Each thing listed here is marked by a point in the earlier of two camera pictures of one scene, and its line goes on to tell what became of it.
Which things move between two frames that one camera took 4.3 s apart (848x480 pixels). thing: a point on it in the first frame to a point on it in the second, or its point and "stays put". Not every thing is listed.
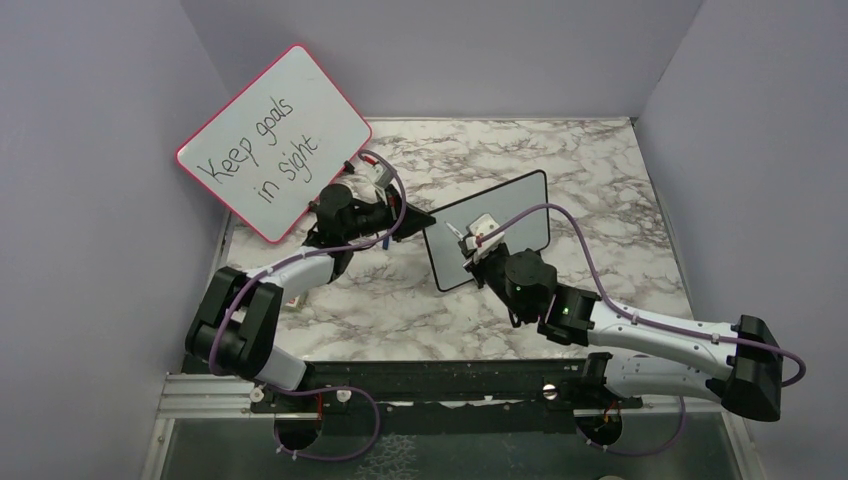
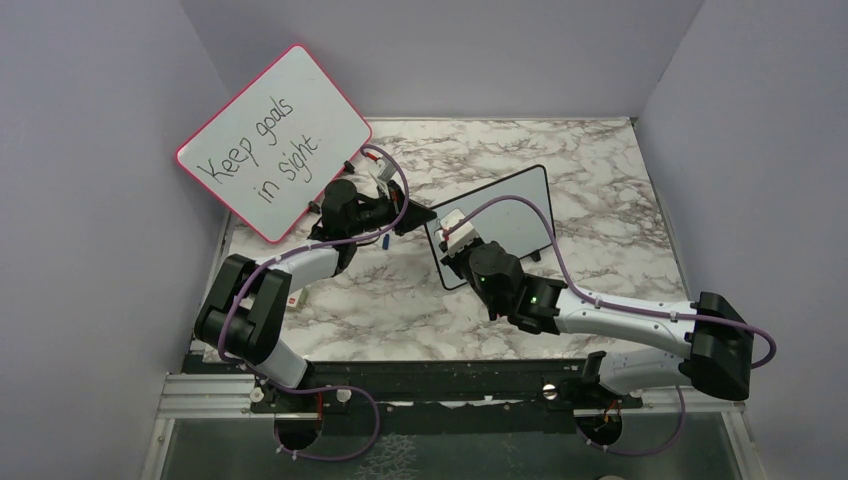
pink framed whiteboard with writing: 279,145 stays put
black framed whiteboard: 530,232 stays put
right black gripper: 475,266 to 454,259
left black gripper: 412,222 stays put
